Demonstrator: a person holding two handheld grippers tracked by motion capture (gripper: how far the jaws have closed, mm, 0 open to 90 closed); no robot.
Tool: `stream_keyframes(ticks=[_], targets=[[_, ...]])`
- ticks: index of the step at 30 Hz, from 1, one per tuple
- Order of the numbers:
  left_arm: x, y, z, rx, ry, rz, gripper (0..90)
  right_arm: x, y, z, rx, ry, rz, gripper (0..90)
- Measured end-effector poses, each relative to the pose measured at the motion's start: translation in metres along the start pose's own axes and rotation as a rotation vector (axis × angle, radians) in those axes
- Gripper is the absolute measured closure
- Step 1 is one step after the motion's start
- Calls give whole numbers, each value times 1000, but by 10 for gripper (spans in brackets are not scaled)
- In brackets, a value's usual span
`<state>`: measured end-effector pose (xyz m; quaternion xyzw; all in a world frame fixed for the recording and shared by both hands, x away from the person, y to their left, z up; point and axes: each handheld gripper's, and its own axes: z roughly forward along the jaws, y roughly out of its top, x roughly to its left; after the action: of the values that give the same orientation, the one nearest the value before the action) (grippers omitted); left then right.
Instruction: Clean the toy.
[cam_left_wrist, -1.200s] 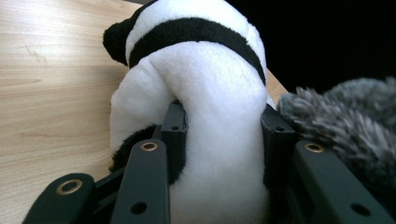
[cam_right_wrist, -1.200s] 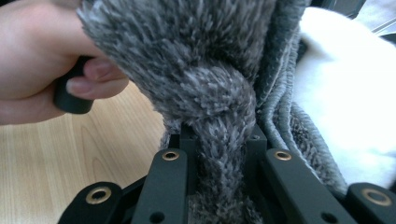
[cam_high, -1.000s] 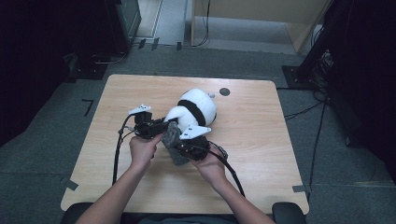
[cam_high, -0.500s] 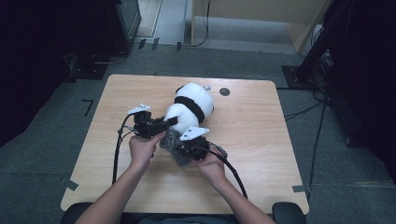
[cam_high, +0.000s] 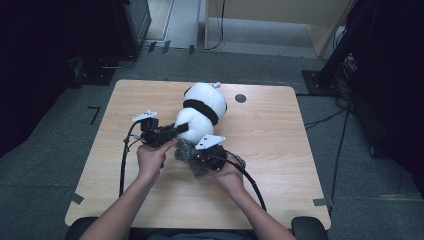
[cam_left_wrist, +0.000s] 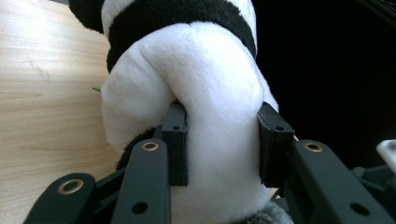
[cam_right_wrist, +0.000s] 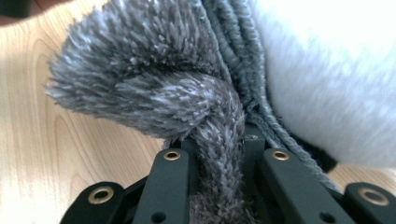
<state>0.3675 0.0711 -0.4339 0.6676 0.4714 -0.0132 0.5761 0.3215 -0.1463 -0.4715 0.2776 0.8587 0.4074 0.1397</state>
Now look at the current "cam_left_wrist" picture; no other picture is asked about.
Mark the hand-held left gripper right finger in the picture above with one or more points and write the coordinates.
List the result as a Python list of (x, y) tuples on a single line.
[(274, 149)]

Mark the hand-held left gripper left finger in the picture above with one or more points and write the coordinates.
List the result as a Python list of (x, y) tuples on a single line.
[(177, 149)]

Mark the grey furry cloth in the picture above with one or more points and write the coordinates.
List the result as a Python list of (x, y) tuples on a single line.
[(267, 216)]

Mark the panda plush toy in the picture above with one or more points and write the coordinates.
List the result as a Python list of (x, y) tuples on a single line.
[(211, 93)]

